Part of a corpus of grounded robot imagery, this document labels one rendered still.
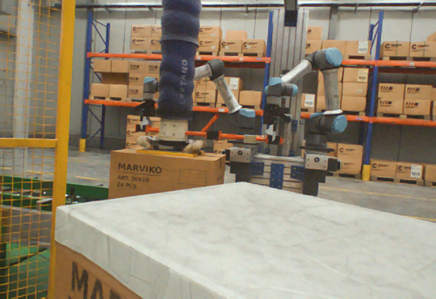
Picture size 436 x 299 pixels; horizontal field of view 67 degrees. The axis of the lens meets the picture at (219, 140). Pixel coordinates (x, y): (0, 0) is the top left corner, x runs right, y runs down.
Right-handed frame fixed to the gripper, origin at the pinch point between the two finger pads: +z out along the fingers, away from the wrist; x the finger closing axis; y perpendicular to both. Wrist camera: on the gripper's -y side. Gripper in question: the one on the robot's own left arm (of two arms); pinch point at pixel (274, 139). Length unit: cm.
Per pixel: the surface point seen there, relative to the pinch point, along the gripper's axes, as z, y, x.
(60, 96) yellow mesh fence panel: -14, 105, 45
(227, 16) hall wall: -349, 172, -845
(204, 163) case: 15.0, 36.0, 20.2
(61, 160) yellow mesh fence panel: 17, 104, 44
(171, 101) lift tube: -18, 59, 11
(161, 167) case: 19, 59, 20
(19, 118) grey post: 4, 306, -165
